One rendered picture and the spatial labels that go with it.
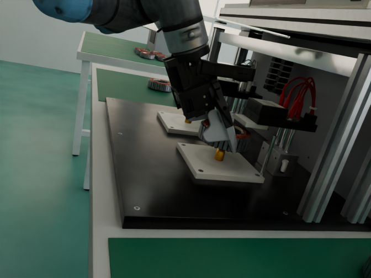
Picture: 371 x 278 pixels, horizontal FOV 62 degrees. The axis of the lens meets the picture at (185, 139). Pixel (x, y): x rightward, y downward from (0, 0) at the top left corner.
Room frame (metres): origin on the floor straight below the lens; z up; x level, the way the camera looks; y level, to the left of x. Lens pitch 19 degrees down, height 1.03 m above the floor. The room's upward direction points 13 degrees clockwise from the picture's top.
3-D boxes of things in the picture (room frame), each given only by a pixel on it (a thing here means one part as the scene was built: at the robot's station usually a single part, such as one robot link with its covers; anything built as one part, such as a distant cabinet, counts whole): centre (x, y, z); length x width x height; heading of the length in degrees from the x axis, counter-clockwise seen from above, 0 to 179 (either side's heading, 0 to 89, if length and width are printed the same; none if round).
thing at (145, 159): (0.75, -0.05, 0.76); 0.64 x 0.47 x 0.02; 20
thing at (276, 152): (0.68, -0.22, 0.80); 0.07 x 0.05 x 0.06; 20
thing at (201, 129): (0.63, -0.08, 0.84); 0.11 x 0.11 x 0.04
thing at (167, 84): (1.39, 0.17, 0.77); 0.11 x 0.11 x 0.04
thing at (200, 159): (0.63, -0.08, 0.78); 0.15 x 0.15 x 0.01; 20
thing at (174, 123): (0.86, 0.00, 0.78); 0.15 x 0.15 x 0.01; 20
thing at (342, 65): (0.78, -0.13, 1.03); 0.62 x 0.01 x 0.03; 20
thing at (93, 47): (3.04, 0.60, 0.37); 1.85 x 1.10 x 0.75; 20
